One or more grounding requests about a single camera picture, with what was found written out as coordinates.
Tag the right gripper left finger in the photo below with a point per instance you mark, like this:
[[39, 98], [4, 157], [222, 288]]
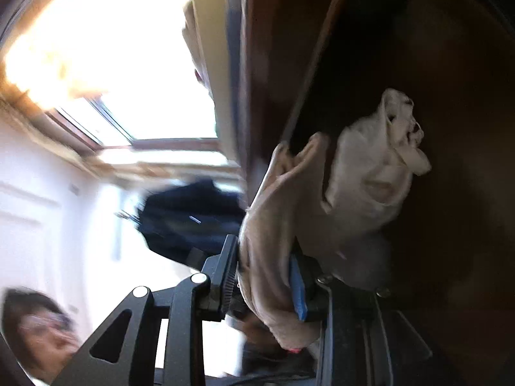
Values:
[[155, 338]]

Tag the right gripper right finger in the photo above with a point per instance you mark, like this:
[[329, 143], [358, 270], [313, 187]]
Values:
[[361, 341]]

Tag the pink lace bra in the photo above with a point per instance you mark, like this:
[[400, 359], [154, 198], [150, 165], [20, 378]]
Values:
[[332, 209]]

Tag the beige white underwear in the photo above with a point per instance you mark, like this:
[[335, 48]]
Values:
[[190, 36]]

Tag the person's head with glasses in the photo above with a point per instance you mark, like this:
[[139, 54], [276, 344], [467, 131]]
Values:
[[39, 333]]

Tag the dark navy hanging coat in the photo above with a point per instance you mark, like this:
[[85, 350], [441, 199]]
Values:
[[189, 224]]

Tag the dark wooden desk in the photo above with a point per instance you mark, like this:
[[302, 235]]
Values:
[[318, 66]]

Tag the yellow cardboard tray box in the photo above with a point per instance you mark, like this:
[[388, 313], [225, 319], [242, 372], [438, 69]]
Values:
[[210, 17]]

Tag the window with brown frame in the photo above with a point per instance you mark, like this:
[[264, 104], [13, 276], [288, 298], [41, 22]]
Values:
[[177, 129]]

